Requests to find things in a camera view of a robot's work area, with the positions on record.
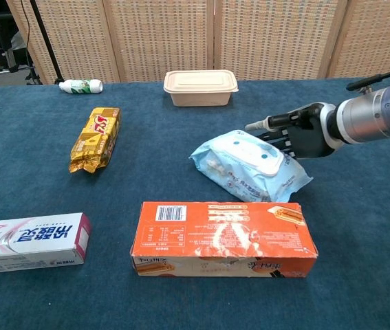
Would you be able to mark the black tripod stand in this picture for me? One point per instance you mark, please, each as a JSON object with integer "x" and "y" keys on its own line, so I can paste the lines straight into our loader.
{"x": 46, "y": 38}

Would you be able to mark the orange cardboard food box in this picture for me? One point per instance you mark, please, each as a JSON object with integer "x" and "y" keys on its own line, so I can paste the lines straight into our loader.
{"x": 222, "y": 237}

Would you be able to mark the light blue wet wipes pack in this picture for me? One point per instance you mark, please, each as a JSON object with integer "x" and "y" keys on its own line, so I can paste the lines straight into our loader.
{"x": 249, "y": 165}

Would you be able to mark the white toothpaste box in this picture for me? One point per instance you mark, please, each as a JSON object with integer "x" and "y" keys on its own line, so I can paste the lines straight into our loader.
{"x": 29, "y": 244}

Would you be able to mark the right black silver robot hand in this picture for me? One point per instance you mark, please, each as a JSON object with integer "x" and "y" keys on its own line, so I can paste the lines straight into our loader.
{"x": 310, "y": 134}

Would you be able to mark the woven wood screen panel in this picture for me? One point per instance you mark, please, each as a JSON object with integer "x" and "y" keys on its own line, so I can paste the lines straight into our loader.
{"x": 277, "y": 38}
{"x": 77, "y": 38}
{"x": 373, "y": 34}
{"x": 160, "y": 34}

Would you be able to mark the yellow gold snack pack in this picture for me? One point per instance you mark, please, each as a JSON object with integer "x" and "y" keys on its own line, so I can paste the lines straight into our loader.
{"x": 96, "y": 137}

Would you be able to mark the small white green bottle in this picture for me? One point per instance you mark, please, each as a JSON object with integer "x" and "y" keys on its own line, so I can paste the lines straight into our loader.
{"x": 83, "y": 86}

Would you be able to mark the dark blue table mat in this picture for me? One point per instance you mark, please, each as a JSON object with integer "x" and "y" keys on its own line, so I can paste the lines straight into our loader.
{"x": 43, "y": 185}

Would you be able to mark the beige lidded lunch box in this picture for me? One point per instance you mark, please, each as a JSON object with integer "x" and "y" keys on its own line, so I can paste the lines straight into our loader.
{"x": 199, "y": 87}

